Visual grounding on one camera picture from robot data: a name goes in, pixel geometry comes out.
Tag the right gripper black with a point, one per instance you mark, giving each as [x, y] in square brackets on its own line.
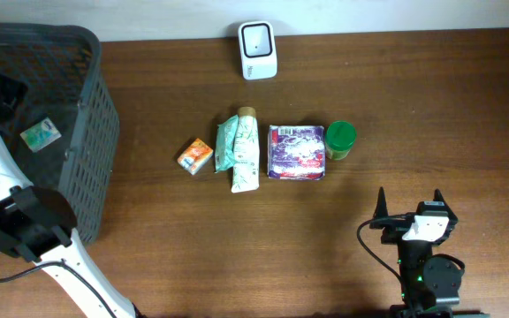
[395, 228]

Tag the green lid jar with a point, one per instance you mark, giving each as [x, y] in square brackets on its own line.
[339, 139]

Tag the purple white sanitary pad pack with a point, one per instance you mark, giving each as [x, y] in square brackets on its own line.
[296, 152]

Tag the white green cosmetic tube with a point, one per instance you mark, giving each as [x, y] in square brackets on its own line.
[246, 152]

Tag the teal wet wipes pack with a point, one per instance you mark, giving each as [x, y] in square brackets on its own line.
[226, 133]

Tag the orange small box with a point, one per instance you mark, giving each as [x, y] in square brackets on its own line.
[195, 156]

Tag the small teal tissue packet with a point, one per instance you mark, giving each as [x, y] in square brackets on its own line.
[40, 135]

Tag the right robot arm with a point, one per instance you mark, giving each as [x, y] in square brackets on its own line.
[429, 282]

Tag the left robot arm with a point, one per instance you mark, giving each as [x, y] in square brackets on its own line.
[38, 225]

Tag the white barcode scanner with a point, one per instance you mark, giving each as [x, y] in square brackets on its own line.
[258, 51]

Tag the grey plastic mesh basket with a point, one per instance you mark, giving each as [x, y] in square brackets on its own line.
[60, 65]

